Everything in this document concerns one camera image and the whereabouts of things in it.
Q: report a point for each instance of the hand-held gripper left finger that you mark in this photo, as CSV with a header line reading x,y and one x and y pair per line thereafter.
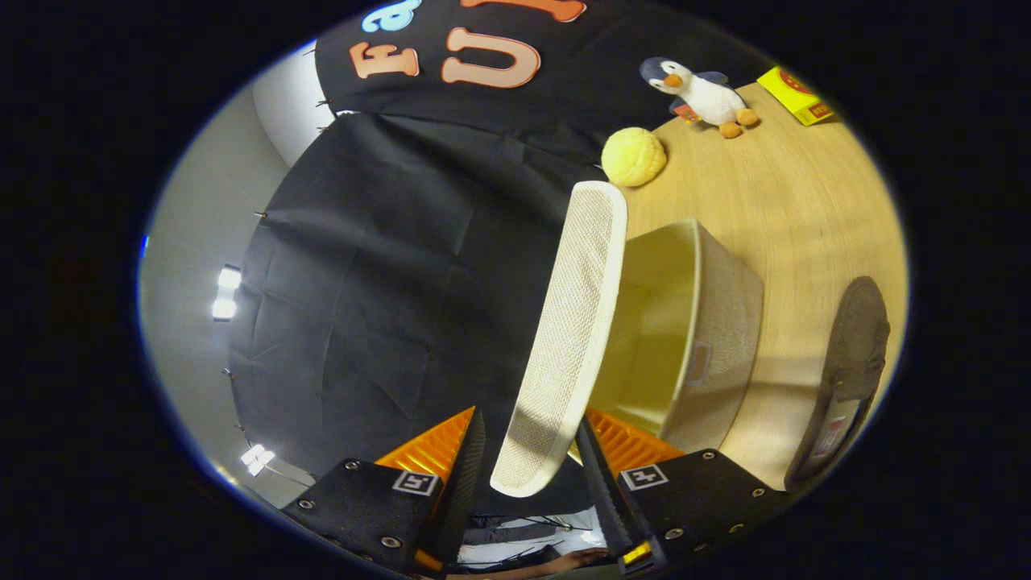
x,y
463,491

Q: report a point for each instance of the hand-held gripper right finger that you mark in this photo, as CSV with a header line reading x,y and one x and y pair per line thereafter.
x,y
604,499

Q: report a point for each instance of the beige storage box lid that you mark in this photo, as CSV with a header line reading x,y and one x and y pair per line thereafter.
x,y
564,338

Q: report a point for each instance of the beige fabric storage box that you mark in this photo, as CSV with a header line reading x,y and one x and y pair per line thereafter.
x,y
725,338

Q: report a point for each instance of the brown fuzzy shoe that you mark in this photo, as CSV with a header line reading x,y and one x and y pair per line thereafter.
x,y
854,346

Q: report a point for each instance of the ceiling light panel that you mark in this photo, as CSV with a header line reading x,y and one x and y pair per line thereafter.
x,y
258,459
225,292

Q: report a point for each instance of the black backdrop cloth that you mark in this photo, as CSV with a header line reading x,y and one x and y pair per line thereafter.
x,y
387,282

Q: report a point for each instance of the yellow round bun toy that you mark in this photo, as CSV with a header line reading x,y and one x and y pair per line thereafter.
x,y
634,157

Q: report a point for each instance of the penguin plush toy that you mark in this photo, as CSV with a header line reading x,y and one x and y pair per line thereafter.
x,y
709,98

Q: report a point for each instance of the yellow book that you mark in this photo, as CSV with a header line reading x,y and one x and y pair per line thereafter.
x,y
793,95

